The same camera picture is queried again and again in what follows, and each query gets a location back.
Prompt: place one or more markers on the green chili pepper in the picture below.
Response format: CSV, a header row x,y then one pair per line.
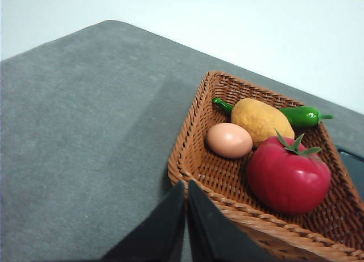
x,y
301,117

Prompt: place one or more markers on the yellow-brown potato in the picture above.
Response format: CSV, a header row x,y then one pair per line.
x,y
258,120

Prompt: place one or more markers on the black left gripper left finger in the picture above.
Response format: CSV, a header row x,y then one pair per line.
x,y
167,228

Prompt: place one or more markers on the pale brown egg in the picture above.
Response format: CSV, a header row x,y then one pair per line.
x,y
229,141

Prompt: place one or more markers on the brown woven wicker basket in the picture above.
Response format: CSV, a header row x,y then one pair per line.
x,y
216,171

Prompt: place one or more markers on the red tomato with green stem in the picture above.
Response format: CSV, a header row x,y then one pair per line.
x,y
284,176

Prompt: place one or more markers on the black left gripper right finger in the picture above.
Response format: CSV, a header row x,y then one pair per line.
x,y
210,233

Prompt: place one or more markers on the black rectangular tray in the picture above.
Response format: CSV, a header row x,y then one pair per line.
x,y
352,159

